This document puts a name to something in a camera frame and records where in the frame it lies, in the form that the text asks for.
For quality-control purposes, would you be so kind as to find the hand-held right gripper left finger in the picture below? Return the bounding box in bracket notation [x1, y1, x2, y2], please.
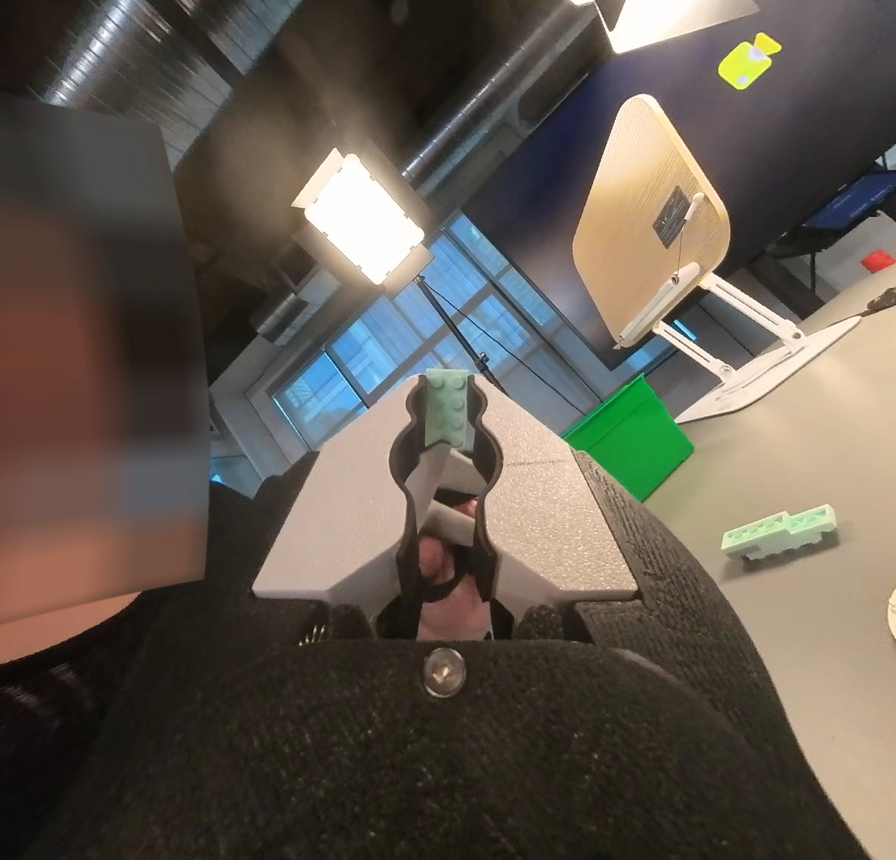
[251, 373, 429, 637]

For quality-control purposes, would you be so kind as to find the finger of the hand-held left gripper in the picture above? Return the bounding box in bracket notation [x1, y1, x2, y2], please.
[408, 447, 487, 526]
[422, 502, 483, 547]

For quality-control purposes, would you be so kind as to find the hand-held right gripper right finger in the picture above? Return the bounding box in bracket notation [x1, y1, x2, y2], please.
[468, 373, 641, 637]

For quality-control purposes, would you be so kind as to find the mint green lego brick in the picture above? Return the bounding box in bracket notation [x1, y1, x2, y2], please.
[420, 369, 478, 455]

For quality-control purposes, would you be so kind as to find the mint green lego assembly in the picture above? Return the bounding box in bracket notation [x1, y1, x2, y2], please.
[721, 503, 839, 561]

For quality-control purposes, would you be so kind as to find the person's left hand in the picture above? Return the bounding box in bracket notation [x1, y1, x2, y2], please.
[418, 538, 494, 640]

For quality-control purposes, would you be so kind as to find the green plastic bin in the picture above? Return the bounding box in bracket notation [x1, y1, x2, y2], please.
[560, 373, 695, 503]

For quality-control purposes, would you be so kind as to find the large window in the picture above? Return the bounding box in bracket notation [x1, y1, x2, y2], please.
[269, 212, 603, 455]

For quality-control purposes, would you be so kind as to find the black light stand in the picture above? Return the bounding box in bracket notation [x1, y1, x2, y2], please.
[412, 275, 510, 393]

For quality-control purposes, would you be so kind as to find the bright studio light panel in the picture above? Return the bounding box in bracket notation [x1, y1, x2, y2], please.
[290, 147, 435, 294]

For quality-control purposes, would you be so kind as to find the wooden book stand white base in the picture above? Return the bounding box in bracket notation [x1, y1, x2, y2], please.
[572, 93, 863, 426]

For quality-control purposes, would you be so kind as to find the blue screen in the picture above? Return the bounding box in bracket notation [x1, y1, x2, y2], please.
[805, 170, 896, 231]

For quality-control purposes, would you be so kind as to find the white ceiling lamp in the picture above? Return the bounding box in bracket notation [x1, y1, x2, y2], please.
[563, 0, 760, 55]

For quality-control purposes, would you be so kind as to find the thin grey duct pipe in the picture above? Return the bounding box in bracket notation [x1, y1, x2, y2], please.
[402, 6, 596, 189]

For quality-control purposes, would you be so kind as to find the yellow wall sticker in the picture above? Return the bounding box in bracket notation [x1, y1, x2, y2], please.
[717, 32, 783, 91]

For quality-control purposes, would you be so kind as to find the silver air duct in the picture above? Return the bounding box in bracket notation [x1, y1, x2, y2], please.
[28, 0, 330, 175]

